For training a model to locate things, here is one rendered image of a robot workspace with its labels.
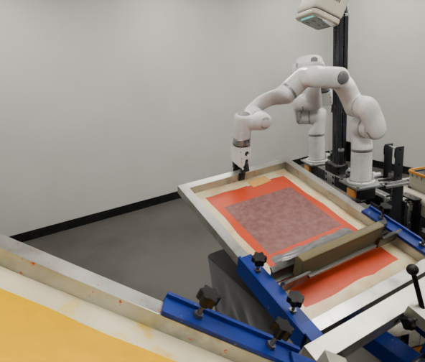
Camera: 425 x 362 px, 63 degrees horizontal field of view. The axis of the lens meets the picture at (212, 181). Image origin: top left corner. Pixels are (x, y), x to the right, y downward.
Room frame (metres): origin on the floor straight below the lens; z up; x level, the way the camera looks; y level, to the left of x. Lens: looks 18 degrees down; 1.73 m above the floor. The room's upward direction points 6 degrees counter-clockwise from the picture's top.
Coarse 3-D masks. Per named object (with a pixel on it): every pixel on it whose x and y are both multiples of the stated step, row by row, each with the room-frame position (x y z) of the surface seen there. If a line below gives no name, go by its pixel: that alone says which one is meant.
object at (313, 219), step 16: (256, 192) 1.37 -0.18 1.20; (272, 192) 1.37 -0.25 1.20; (288, 192) 1.37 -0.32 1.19; (304, 192) 1.38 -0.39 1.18; (288, 208) 1.26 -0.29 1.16; (304, 208) 1.27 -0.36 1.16; (320, 208) 1.27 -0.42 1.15; (304, 224) 1.17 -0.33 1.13; (320, 224) 1.17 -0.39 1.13; (336, 224) 1.17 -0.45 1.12; (368, 256) 1.00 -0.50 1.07; (384, 256) 1.00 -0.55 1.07; (352, 272) 0.94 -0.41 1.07; (368, 272) 0.94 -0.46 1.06
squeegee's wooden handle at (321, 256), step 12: (360, 228) 1.00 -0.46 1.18; (372, 228) 1.00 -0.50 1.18; (336, 240) 0.94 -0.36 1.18; (348, 240) 0.94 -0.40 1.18; (360, 240) 0.97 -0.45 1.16; (372, 240) 1.00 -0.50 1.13; (312, 252) 0.89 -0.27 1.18; (324, 252) 0.90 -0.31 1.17; (336, 252) 0.92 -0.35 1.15; (348, 252) 0.96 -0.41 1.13; (300, 264) 0.87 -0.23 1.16; (312, 264) 0.88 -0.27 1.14; (324, 264) 0.91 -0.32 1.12
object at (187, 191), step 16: (288, 160) 1.59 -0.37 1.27; (224, 176) 1.44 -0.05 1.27; (304, 176) 1.46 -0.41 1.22; (192, 192) 1.31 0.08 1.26; (320, 192) 1.37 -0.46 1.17; (336, 192) 1.32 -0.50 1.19; (192, 208) 1.24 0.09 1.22; (352, 208) 1.22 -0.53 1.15; (208, 224) 1.13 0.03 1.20; (368, 224) 1.16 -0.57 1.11; (224, 240) 1.03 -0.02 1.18; (400, 240) 1.04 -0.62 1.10; (416, 256) 0.99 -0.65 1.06; (400, 272) 0.90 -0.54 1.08; (384, 288) 0.84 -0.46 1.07; (400, 288) 0.85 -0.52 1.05; (352, 304) 0.78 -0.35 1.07; (368, 304) 0.78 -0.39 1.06; (320, 320) 0.73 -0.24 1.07; (336, 320) 0.73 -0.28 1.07
